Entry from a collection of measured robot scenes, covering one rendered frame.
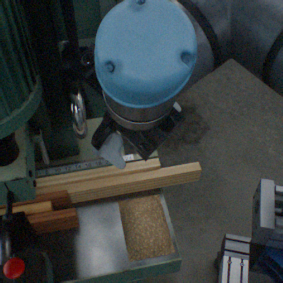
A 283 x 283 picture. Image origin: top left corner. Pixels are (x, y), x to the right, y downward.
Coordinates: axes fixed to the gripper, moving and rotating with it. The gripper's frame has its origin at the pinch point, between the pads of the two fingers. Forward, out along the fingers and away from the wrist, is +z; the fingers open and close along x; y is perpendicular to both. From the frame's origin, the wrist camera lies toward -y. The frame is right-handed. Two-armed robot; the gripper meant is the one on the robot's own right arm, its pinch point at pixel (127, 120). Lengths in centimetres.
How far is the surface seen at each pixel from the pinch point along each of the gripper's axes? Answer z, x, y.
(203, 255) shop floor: 104, -4, 49
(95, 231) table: 12.2, -17.6, 8.9
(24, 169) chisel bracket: -0.8, -17.1, -5.8
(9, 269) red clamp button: -4.2, -27.9, 3.9
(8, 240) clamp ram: 5.3, -28.1, -0.5
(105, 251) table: 10.1, -18.5, 12.8
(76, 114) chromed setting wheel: 6.7, -4.6, -8.4
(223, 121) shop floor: 143, 58, 17
